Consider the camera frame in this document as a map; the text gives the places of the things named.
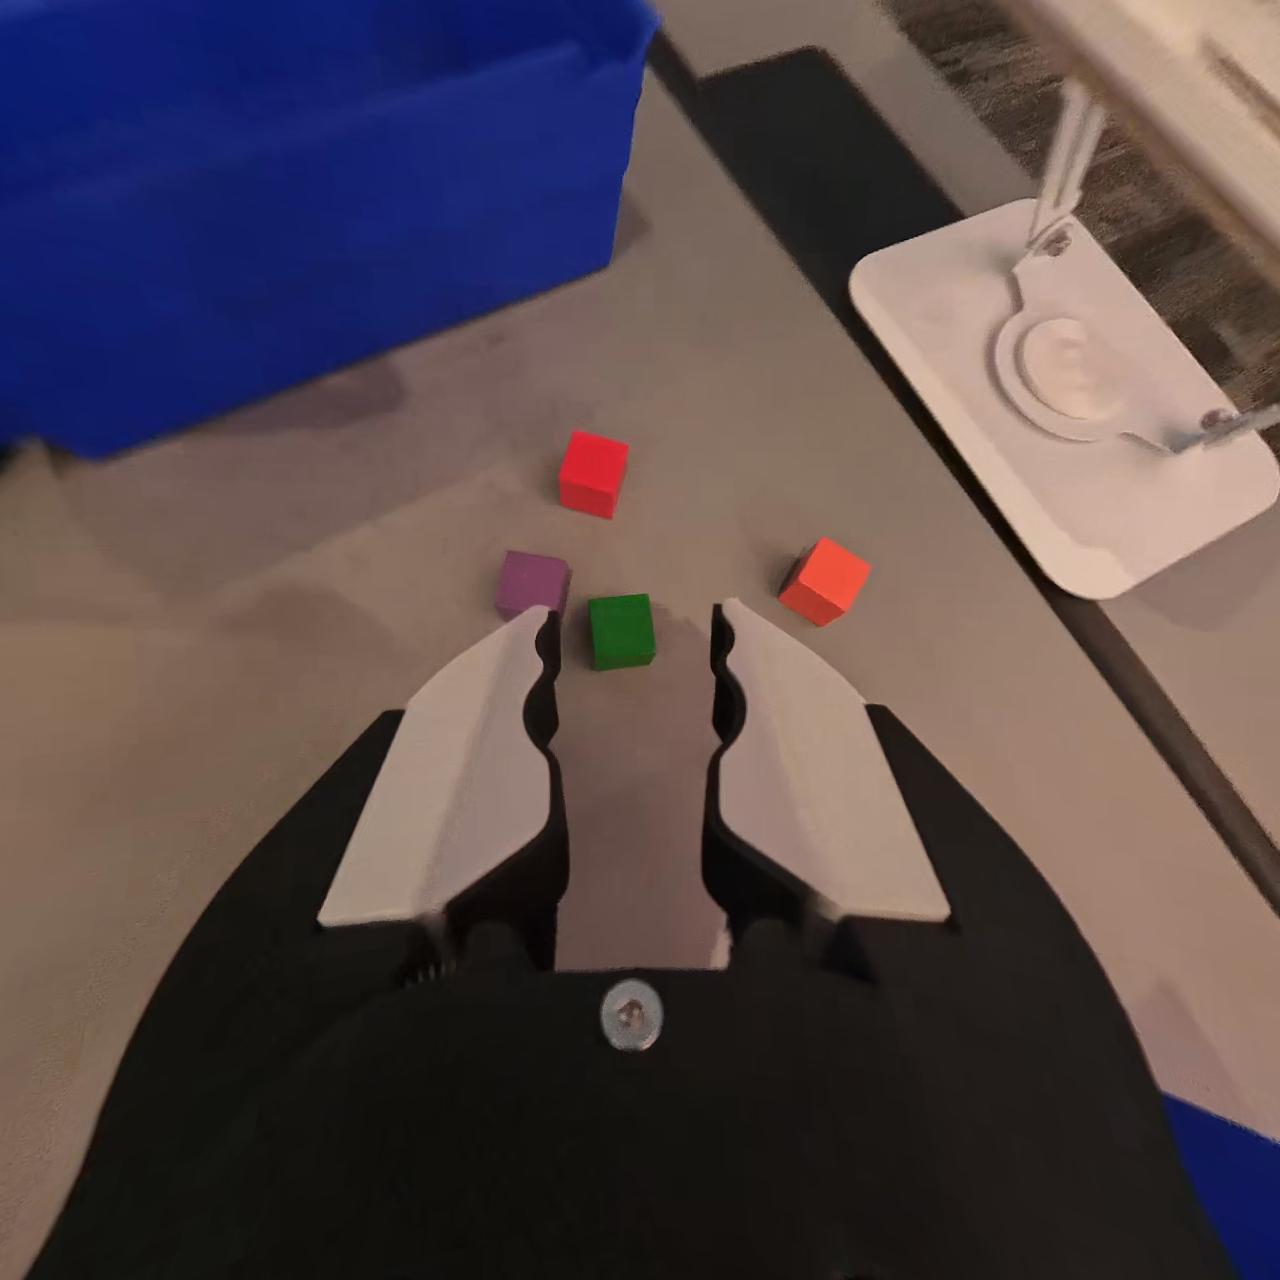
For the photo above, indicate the red wooden cube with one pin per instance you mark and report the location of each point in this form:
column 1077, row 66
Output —
column 591, row 470

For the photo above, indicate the blue plastic storage bin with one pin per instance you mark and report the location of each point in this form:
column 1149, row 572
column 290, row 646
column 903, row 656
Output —
column 299, row 200
column 1229, row 1191

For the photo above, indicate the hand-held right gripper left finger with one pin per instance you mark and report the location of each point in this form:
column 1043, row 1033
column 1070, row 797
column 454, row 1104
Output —
column 449, row 800

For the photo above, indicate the green wooden cube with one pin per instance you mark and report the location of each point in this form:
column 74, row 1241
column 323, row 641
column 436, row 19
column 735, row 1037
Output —
column 618, row 629

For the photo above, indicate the purple wooden cube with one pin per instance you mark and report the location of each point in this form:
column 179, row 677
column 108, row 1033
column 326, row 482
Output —
column 529, row 580

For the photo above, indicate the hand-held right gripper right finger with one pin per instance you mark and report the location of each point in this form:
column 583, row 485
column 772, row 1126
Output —
column 820, row 800

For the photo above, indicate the orange wooden cube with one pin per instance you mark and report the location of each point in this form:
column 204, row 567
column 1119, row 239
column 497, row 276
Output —
column 825, row 580

